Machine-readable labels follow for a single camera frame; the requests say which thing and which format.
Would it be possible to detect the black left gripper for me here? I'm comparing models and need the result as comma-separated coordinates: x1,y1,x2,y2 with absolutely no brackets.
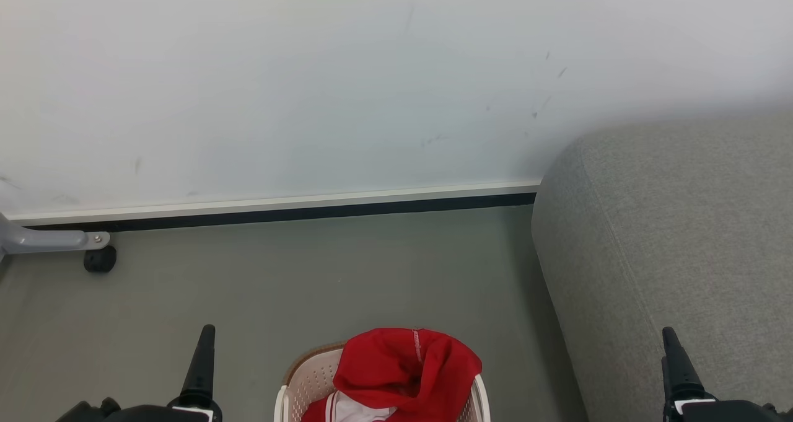
56,324,222,422

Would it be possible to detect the black caster wheel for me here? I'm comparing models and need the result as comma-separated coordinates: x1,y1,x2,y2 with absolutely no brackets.
84,245,117,273

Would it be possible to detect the grey metal stand leg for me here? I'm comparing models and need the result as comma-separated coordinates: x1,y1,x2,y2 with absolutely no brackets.
0,213,111,262

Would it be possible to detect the white and black baseboard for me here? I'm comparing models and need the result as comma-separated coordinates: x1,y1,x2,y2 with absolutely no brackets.
5,177,543,232

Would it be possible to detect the grey fabric sofa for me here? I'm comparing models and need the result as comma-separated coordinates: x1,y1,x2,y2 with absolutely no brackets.
531,109,793,422

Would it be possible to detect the cream perforated laundry basket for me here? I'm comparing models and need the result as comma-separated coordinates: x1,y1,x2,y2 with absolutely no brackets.
274,341,491,422

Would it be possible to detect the red garment with white cuffs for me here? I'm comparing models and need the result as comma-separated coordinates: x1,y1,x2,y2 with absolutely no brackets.
333,327,483,422

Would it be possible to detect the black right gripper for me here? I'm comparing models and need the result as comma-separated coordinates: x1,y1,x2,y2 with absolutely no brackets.
662,327,793,422

